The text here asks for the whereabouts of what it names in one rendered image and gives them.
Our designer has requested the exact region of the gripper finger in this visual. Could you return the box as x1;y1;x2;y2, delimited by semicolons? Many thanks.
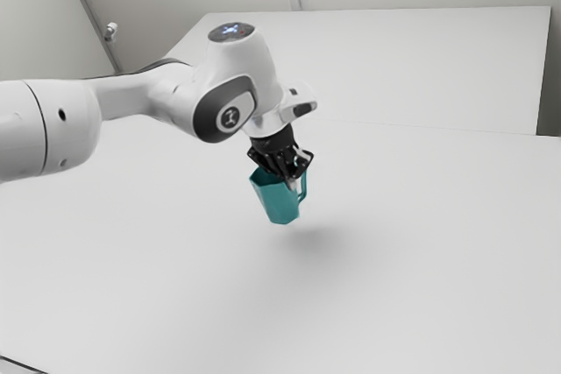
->
288;172;308;194

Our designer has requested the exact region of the teal faceted mug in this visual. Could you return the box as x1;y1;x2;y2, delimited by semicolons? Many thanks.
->
248;166;309;226

